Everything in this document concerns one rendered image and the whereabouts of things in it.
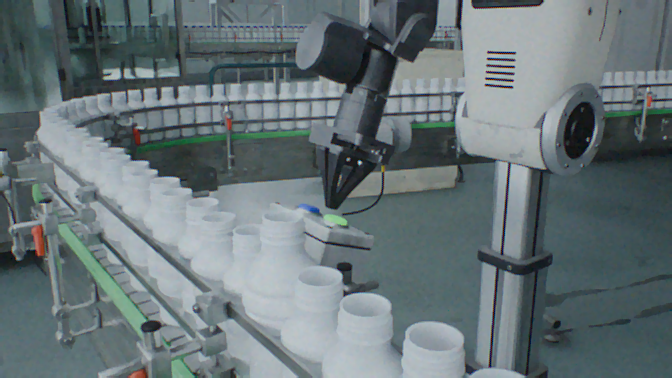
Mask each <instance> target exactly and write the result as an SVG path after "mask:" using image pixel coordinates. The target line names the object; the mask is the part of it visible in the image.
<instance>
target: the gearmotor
mask: <svg viewBox="0 0 672 378"><path fill-rule="evenodd" d="M412 139H413V132H412V126H410V123H409V121H408V120H407V119H406V118H405V117H385V118H382V120H381V123H380V127H379V131H378V134H377V137H376V140H379V141H382V142H385V143H388V144H391V145H395V146H397V147H396V150H395V152H405V150H407V149H408V148H409V146H410V144H412ZM316 166H317V167H316V169H317V172H318V176H319V177H320V178H322V177H321V172H320V166H319V161H318V156H317V151H316ZM381 172H382V188H381V193H380V196H379V198H378V199H377V201H376V202H375V203H374V204H371V205H370V206H368V207H366V208H364V209H361V210H358V211H353V212H345V214H342V216H347V215H354V214H359V212H362V211H365V210H367V209H369V208H371V207H374V206H375V205H376V204H377V203H378V202H379V200H380V199H381V197H382V195H383V190H384V172H385V165H384V164H382V168H381Z"/></svg>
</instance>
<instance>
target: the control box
mask: <svg viewBox="0 0 672 378"><path fill-rule="evenodd" d="M276 209H292V210H297V211H300V212H302V214H303V215H304V218H303V221H304V222H305V226H304V227H305V231H304V232H303V233H304V235H305V236H306V240H305V241H304V249H305V251H306V252H307V253H308V256H309V257H311V258H312V259H314V260H315V261H316V262H317V263H318V265H319V266H325V267H331V268H334V269H337V264H338V263H341V262H348V263H350V264H353V270H352V281H353V282H355V283H356V284H360V283H361V282H362V279H363V276H364V271H365V268H366V264H367V261H368V257H369V253H370V248H372V246H373V243H374V237H373V236H370V235H369V233H367V232H364V231H361V230H359V229H357V228H354V227H352V226H349V225H348V224H346V225H342V224H338V223H334V222H331V221H327V220H325V219H324V216H325V215H323V214H322V212H319V214H318V212H313V211H308V210H305V209H302V208H299V207H298V206H292V205H286V204H280V203H278V202H276V203H275V202H271V203H270V207H268V210H267V211H270V210H276Z"/></svg>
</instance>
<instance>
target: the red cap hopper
mask: <svg viewBox="0 0 672 378"><path fill-rule="evenodd" d="M226 4H230V5H269V6H268V7H267V8H266V9H265V10H264V11H263V12H262V13H261V14H260V15H259V18H258V19H257V20H256V21H255V22H256V23H257V24H258V23H259V21H260V20H261V19H262V18H263V17H264V15H265V14H266V13H267V12H268V11H269V10H270V8H271V13H270V14H269V16H268V17H267V18H266V19H265V22H266V23H268V22H269V21H270V19H271V18H272V19H273V26H274V29H275V30H277V26H278V11H279V10H280V9H281V8H282V17H283V26H286V27H287V28H286V29H287V30H288V0H234V2H233V3H228V0H209V5H210V23H211V30H213V26H218V30H221V26H223V24H222V14H223V15H224V16H225V18H226V19H227V20H228V21H229V22H230V23H231V24H232V23H233V22H234V21H233V20H232V19H231V18H230V16H229V15H228V14H227V13H226V12H225V11H224V10H223V9H222V6H223V7H224V8H225V9H226V10H227V11H228V12H229V13H230V14H231V15H232V16H233V18H234V19H236V20H237V21H238V22H239V23H241V22H242V20H241V19H240V18H239V16H238V15H237V14H236V13H234V12H233V11H232V10H231V9H230V8H229V7H228V6H227V5H226ZM277 5H278V6H277ZM215 14H216V22H215ZM212 59H213V66H215V65H217V64H220V63H224V59H221V58H220V56H219V59H218V56H213V57H212ZM219 70H220V78H219ZM274 81H275V93H276V94H277V96H279V95H280V81H279V67H274ZM284 83H291V79H289V67H284ZM215 85H224V90H225V92H224V95H225V96H226V83H225V68H220V69H218V70H217V71H216V74H215Z"/></svg>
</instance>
